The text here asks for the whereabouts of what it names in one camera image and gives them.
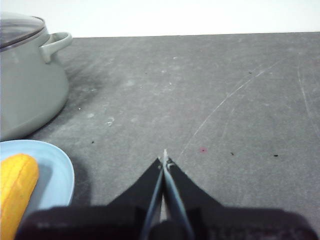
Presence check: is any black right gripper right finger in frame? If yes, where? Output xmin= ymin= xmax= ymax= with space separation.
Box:
xmin=163 ymin=149 xmax=223 ymax=238

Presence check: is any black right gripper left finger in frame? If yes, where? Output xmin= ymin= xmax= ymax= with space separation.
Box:
xmin=107 ymin=156 xmax=165 ymax=240

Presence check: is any yellow corn cob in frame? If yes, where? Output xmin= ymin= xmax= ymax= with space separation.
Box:
xmin=0 ymin=154 xmax=40 ymax=240

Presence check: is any glass lid with green knob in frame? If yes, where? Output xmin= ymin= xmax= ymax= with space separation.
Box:
xmin=0 ymin=12 xmax=46 ymax=53

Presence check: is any blue round plate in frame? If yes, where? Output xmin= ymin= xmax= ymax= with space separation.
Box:
xmin=0 ymin=139 xmax=75 ymax=213

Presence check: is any pale green electric steamer pot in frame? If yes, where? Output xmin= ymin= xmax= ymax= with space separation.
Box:
xmin=0 ymin=12 xmax=73 ymax=142

